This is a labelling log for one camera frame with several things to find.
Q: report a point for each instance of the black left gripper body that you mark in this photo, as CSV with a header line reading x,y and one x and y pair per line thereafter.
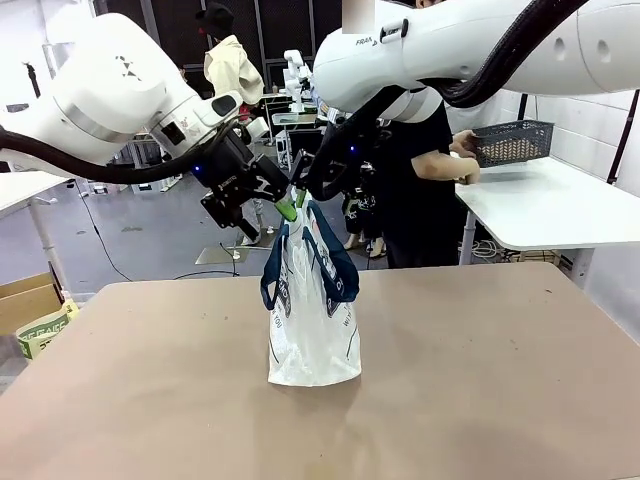
x,y
227,167

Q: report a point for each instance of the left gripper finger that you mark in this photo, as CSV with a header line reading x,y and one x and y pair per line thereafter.
x,y
286,209
267,181

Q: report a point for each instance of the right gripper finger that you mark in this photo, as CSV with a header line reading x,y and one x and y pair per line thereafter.
x,y
300,197
311,176

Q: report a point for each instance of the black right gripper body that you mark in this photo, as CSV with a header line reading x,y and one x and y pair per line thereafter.
x,y
345,145

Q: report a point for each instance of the grey plastic lattice basket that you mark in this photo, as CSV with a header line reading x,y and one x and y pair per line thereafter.
x,y
515,142

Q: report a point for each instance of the small white background robot arm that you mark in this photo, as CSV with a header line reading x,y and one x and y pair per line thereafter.
x,y
297,75

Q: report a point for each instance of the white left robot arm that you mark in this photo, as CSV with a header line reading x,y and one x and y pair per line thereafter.
x,y
100,90

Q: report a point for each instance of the person's right forearm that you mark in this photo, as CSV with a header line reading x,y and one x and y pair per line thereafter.
x,y
435,166

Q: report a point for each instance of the person's left hand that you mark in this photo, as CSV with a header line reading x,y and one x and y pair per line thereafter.
x,y
465,144

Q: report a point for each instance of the person's right hand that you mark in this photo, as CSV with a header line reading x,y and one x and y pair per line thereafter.
x,y
471,172

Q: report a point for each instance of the white box with dark print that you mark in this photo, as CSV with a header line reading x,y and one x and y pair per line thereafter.
x,y
283,150

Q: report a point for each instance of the background table with green mat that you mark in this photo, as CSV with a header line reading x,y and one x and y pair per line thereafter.
x,y
295,119

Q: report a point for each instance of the metal floor plate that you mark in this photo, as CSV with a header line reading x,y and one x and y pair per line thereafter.
x,y
220,255

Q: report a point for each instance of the person in black shirt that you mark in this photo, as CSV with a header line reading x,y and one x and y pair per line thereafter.
x,y
415,210

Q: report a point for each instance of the figure in beige jacket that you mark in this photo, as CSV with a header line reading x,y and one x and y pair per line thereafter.
x,y
230,65

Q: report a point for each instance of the clear box on stand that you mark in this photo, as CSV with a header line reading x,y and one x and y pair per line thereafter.
x,y
57,52

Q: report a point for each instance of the white table with rounded corner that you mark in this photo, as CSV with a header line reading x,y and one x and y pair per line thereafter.
x,y
545,205

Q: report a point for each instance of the white table with white leg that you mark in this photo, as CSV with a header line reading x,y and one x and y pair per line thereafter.
x,y
20,192

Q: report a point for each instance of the black tripod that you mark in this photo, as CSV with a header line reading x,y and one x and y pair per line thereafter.
x,y
32,80

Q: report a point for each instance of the wooden pallet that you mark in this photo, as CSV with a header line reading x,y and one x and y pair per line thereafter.
x,y
545,257

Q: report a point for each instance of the brown cardboard box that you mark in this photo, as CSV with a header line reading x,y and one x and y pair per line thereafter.
x,y
25,300

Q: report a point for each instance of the green and white sack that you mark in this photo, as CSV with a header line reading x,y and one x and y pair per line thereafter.
x,y
42,332

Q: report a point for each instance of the black slanted pole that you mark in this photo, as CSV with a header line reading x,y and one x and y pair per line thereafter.
x,y
622,135

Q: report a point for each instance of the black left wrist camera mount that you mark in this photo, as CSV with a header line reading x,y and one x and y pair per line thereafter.
x,y
227,212

